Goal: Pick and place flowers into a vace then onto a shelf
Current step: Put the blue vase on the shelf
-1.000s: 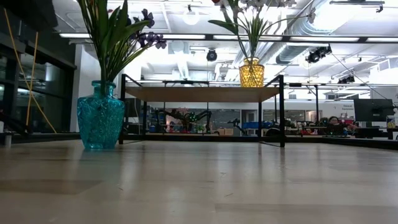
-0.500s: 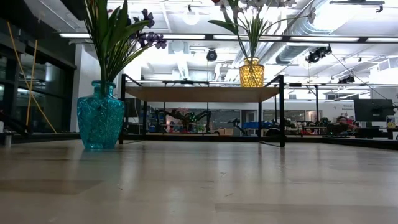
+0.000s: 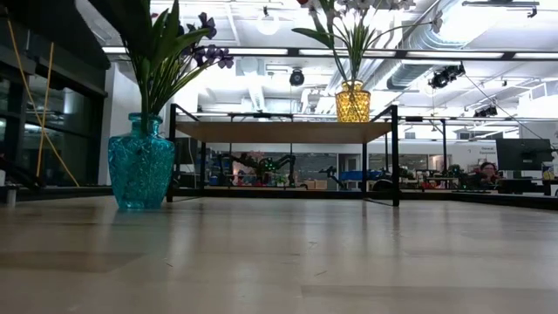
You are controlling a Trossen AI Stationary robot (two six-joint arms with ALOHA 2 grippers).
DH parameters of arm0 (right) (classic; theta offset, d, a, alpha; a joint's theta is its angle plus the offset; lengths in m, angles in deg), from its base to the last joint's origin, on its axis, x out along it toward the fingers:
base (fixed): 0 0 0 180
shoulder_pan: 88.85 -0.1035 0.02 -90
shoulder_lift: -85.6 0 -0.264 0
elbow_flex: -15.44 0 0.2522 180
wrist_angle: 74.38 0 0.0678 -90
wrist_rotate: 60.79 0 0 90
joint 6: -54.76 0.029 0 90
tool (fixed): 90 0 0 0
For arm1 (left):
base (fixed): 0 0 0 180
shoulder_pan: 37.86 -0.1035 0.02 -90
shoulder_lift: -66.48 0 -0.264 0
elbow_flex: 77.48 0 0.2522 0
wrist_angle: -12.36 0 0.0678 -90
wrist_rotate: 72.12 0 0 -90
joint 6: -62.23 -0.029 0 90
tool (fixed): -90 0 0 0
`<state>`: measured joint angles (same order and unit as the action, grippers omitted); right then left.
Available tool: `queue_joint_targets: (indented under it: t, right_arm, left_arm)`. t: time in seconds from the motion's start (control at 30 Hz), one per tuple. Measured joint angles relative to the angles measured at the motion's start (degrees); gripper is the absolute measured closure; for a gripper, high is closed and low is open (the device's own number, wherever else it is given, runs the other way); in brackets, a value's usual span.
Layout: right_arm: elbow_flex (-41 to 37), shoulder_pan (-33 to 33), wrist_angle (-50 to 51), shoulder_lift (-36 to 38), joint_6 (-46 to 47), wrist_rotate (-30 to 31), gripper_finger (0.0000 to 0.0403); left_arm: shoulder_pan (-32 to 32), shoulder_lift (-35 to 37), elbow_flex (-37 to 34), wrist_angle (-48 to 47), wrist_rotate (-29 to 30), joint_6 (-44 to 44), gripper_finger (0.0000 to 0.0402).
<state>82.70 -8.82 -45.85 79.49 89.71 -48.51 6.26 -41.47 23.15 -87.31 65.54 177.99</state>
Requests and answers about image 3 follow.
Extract yellow cut glass vase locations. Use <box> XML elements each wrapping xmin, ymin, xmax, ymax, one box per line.
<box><xmin>334</xmin><ymin>78</ymin><xmax>372</xmax><ymax>124</ymax></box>

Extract purple artificial flower bunch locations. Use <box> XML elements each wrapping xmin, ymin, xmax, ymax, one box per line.
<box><xmin>143</xmin><ymin>10</ymin><xmax>235</xmax><ymax>117</ymax></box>

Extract blue cut glass vase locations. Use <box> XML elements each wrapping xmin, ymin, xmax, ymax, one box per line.
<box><xmin>107</xmin><ymin>112</ymin><xmax>176</xmax><ymax>211</ymax></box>

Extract white artificial flower bunch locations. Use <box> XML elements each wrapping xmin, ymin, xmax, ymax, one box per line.
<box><xmin>304</xmin><ymin>0</ymin><xmax>445</xmax><ymax>84</ymax></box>

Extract wooden shelf with black legs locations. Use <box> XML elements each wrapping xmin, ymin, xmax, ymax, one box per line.
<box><xmin>165</xmin><ymin>103</ymin><xmax>449</xmax><ymax>208</ymax></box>

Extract black background robot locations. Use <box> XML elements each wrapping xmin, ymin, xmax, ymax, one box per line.
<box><xmin>216</xmin><ymin>152</ymin><xmax>298</xmax><ymax>188</ymax></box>

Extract blue background bins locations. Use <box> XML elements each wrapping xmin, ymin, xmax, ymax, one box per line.
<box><xmin>339</xmin><ymin>170</ymin><xmax>379</xmax><ymax>182</ymax></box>

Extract white round ceiling lamp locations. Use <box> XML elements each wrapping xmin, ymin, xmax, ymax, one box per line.
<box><xmin>255</xmin><ymin>12</ymin><xmax>281</xmax><ymax>37</ymax></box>

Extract black background robot arms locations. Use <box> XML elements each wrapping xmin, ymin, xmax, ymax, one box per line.
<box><xmin>400</xmin><ymin>163</ymin><xmax>479</xmax><ymax>191</ymax></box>

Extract overhead light bar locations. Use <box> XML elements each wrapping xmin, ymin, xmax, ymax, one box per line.
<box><xmin>100</xmin><ymin>45</ymin><xmax>558</xmax><ymax>62</ymax></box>

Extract person's head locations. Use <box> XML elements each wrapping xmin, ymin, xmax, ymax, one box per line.
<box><xmin>479</xmin><ymin>161</ymin><xmax>499</xmax><ymax>180</ymax></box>

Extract black background monitor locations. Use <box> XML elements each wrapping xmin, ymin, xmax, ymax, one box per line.
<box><xmin>495</xmin><ymin>138</ymin><xmax>553</xmax><ymax>172</ymax></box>

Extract black aluminium table frame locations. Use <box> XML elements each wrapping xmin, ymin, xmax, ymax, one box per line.
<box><xmin>0</xmin><ymin>185</ymin><xmax>558</xmax><ymax>211</ymax></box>

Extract yellow power cable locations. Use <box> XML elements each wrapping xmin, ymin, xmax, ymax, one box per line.
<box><xmin>4</xmin><ymin>17</ymin><xmax>81</xmax><ymax>188</ymax></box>
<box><xmin>35</xmin><ymin>41</ymin><xmax>56</xmax><ymax>178</ymax></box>

